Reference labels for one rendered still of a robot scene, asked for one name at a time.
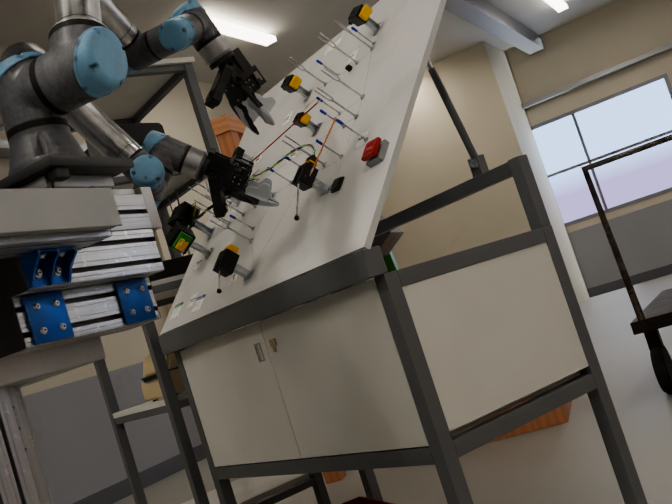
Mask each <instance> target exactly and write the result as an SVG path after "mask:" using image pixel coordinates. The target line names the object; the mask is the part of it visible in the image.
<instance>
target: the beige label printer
mask: <svg viewBox="0 0 672 504"><path fill-rule="evenodd" d="M174 353H175V352H174ZM174 353H171V354H168V355H165V359H166V362H167V365H168V369H169V372H170V375H171V378H172V382H173V385H174V388H175V392H176V395H178V393H179V392H182V391H185V387H184V383H183V380H182V377H181V374H180V370H179V367H178V364H177V361H176V357H175V354H174ZM143 376H145V378H142V379H141V380H143V382H142V383H141V385H142V387H141V388H142V392H143V395H144V398H145V400H147V402H149V401H152V400H153V402H154V401H157V400H158V399H159V398H163V395H162V392H161V388H160V385H159V382H158V379H157V375H156V372H155V369H154V365H153V362H152V359H151V355H150V352H149V354H148V355H147V356H146V357H145V358H144V361H143Z"/></svg>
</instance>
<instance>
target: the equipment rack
mask: <svg viewBox="0 0 672 504"><path fill-rule="evenodd" d="M194 62H195V59H194V57H182V58H168V59H162V60H160V61H158V62H156V63H154V64H152V65H150V66H148V67H146V68H145V69H143V70H141V71H137V72H135V73H132V74H127V76H126V79H125V81H124V83H123V84H122V85H121V86H120V87H119V88H117V89H115V90H114V91H112V92H111V93H110V94H109V95H107V96H105V97H102V98H98V99H96V100H94V101H92V102H93V103H94V104H95V105H96V106H97V107H98V108H100V109H101V110H102V111H103V112H104V113H105V114H106V115H107V116H108V117H109V118H110V119H112V120H113V121H114V122H115V123H116V124H117V125H118V126H119V125H125V124H134V123H141V122H140V121H141V120H142V119H143V118H144V117H145V116H146V115H147V114H148V113H149V112H150V111H151V110H152V109H153V108H154V107H155V106H156V105H157V104H158V103H159V102H160V101H161V100H162V99H163V98H164V97H165V96H166V95H167V94H168V93H169V92H170V91H171V90H172V89H173V88H174V87H175V86H176V85H177V84H178V83H179V82H180V81H181V80H182V79H183V78H184V80H185V83H186V87H187V90H188V93H189V96H190V99H191V102H192V106H193V109H194V112H195V115H196V118H197V121H198V125H199V128H200V131H201V134H202V137H203V141H204V144H205V147H206V150H207V153H209V151H210V150H211V148H212V147H213V148H215V149H217V151H216V152H218V153H220V150H219V147H218V144H217V141H216V138H215V135H214V131H213V128H212V125H211V122H210V119H209V116H208V112H207V109H206V106H205V105H204V104H205V103H204V100H203V97H202V93H201V90H200V87H199V84H198V81H197V78H196V74H195V71H194V68H193V65H192V64H193V63H194ZM112 179H113V182H114V187H113V188H111V189H132V188H133V186H134V184H133V183H132V182H131V181H130V180H129V179H128V178H127V177H126V176H125V175H124V174H123V173H121V174H119V175H117V176H115V177H113V178H112ZM195 181H196V182H198V183H201V182H202V181H199V180H197V178H196V179H192V178H190V177H188V176H185V175H183V174H181V173H179V172H176V171H174V172H173V175H172V178H171V180H170V182H169V184H168V186H167V189H166V191H165V193H164V195H163V197H162V201H161V203H160V204H159V206H158V208H157V211H158V214H159V217H160V221H161V224H162V230H163V233H164V236H165V239H166V236H167V234H168V233H169V231H170V229H171V228H172V227H171V226H170V225H168V224H167V223H168V221H169V219H170V216H169V213H168V209H167V207H168V206H169V205H170V204H169V202H168V199H167V197H166V196H168V198H169V200H170V203H171V204H172V203H173V202H175V201H176V200H177V196H176V192H175V189H177V192H178V196H179V198H180V197H181V196H183V195H184V194H186V193H187V192H188V191H190V190H191V189H190V188H189V187H191V188H194V187H195V186H196V185H198V184H196V183H195ZM188 186H189V187H188ZM184 275H185V274H181V275H177V276H173V277H169V278H165V279H160V280H156V281H152V282H151V285H152V288H153V292H154V295H155V298H156V301H157V300H158V301H157V305H158V307H161V306H165V305H168V304H172V303H173V302H174V300H175V297H176V295H177V292H178V290H179V287H180V285H181V283H182V280H183V278H184ZM169 297H170V298H169ZM165 298H166V299H165ZM161 299H162V300H161ZM142 329H143V332H144V336H145V339H146V342H147V346H148V349H149V352H150V355H151V359H152V362H153V365H154V369H155V372H156V375H157V379H158V382H159V385H160V388H161V392H162V395H163V398H159V399H158V400H157V401H154V402H153V400H152V401H149V402H146V403H143V404H140V405H137V406H134V407H131V408H128V409H125V410H122V411H120V409H119V406H118V403H117V399H116V396H115V393H114V389H113V386H112V383H111V379H110V376H109V373H108V369H107V366H106V363H105V359H102V360H99V361H96V362H93V363H94V366H95V369H96V373H97V376H98V380H99V383H100V386H101V390H102V393H103V396H104V400H105V403H106V406H107V410H108V413H109V416H110V420H111V423H112V427H113V430H114V433H115V437H116V440H117V443H118V447H119V450H120V453H121V457H122V460H123V464H124V467H125V470H126V474H127V477H128V480H129V484H130V487H131V490H132V494H133V497H134V500H135V504H148V503H147V500H146V496H145V493H144V490H143V486H142V483H141V480H140V476H139V473H138V470H137V466H136V463H135V460H134V456H133V453H132V450H131V446H130V443H129V440H128V436H127V433H126V430H125V426H124V423H126V422H130V421H134V420H138V419H143V418H147V417H151V416H155V415H159V414H164V413H168V415H169V418H170V421H171V425H172V428H173V431H174V435H175V438H176V441H177V444H178V448H179V451H180V454H181V458H182V461H183V464H184V468H185V471H186V474H187V477H188V481H189V484H190V487H191V491H192V494H193V497H194V498H193V499H191V500H189V501H186V502H184V503H182V504H220V501H219V498H218V495H217V491H216V489H214V490H212V491H210V492H207V493H206V490H205V487H204V483H203V480H202V477H201V474H200V470H199V467H198V464H197V461H196V457H195V454H194V451H193V447H192V444H191V441H190V438H189V434H188V431H187V428H186V424H185V421H184V418H183V415H182V411H181V408H183V407H186V406H189V405H190V403H189V400H188V397H187V393H186V390H185V391H182V392H179V393H178V395H176V392H175V388H174V385H173V382H172V378H171V375H170V372H169V369H168V365H167V362H166V359H165V355H163V353H162V350H161V346H160V343H159V340H158V337H159V336H158V332H157V329H156V326H155V323H154V321H152V322H150V323H147V324H144V325H142ZM293 485H294V486H293ZM231 486H232V489H233V493H234V496H235V499H236V502H237V504H275V503H277V502H279V501H281V500H283V499H286V498H288V497H290V496H292V495H294V494H296V493H299V492H301V491H303V490H305V489H307V488H309V487H313V490H314V493H315V496H316V499H317V503H318V504H331V502H330V498H329V495H328V492H327V489H326V486H325V483H324V479H323V476H322V473H306V474H292V475H278V476H263V477H249V478H239V479H238V480H235V481H233V482H231ZM291 486H292V487H291ZM288 487H289V488H288ZM286 488H287V489H286ZM284 489H285V490H284ZM282 490H283V491H282ZM280 491H281V492H280ZM277 492H278V493H277ZM275 493H276V494H275ZM273 494H274V495H273ZM271 495H272V496H271ZM269 496H270V497H269ZM266 497H267V498H266ZM264 498H265V499H264ZM262 499H263V500H262ZM260 500H261V501H260ZM258 501H259V502H258Z"/></svg>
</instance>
